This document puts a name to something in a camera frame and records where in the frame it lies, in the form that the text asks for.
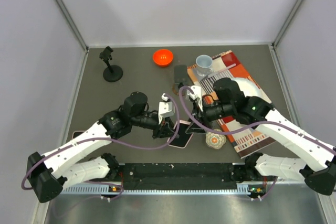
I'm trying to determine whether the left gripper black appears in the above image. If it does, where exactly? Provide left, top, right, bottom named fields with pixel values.
left=131, top=111, right=179, bottom=140

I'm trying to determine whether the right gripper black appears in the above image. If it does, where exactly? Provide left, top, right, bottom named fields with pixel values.
left=185, top=98, right=234, bottom=133

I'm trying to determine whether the phone with pink case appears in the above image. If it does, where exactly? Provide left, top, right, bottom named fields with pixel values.
left=167, top=120, right=194, bottom=149

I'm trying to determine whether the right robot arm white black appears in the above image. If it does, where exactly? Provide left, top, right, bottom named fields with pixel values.
left=179, top=78, right=335, bottom=196

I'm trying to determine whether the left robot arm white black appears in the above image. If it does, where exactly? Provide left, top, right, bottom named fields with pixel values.
left=22, top=91, right=179, bottom=203

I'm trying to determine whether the grey phone stand copper base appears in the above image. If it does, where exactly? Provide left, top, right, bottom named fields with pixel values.
left=173, top=65, right=189, bottom=94

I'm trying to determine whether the black round-base phone stand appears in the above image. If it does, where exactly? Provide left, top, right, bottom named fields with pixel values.
left=99, top=46, right=123, bottom=82

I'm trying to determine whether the floral patterned small dish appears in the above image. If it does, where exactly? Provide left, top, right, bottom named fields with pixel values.
left=205, top=132, right=227, bottom=150

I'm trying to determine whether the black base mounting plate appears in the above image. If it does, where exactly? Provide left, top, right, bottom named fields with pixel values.
left=107, top=163, right=252, bottom=189

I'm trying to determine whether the patterned orange placemat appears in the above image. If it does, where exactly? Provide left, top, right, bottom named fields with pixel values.
left=186, top=49, right=276, bottom=159

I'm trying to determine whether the light blue mug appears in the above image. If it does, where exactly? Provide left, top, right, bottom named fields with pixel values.
left=196, top=55, right=213, bottom=77

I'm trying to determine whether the white paper plate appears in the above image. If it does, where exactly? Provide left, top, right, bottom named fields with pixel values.
left=232, top=78, right=263, bottom=98

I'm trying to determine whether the pink plastic utensil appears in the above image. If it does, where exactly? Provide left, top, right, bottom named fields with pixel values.
left=209, top=63, right=237, bottom=77

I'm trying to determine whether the orange plastic bowl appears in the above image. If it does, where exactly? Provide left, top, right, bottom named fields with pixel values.
left=153, top=49, right=174, bottom=67

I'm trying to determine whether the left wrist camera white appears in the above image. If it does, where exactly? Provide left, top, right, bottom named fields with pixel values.
left=158, top=93, right=175, bottom=124

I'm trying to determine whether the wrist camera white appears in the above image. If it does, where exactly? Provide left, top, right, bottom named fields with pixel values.
left=158, top=93, right=175, bottom=124
left=186, top=86, right=203, bottom=111

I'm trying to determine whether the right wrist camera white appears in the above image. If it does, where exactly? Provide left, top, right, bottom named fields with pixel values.
left=186, top=86, right=203, bottom=111

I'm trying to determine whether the grey slotted cable duct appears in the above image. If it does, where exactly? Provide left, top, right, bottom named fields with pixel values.
left=61, top=184, right=265, bottom=196

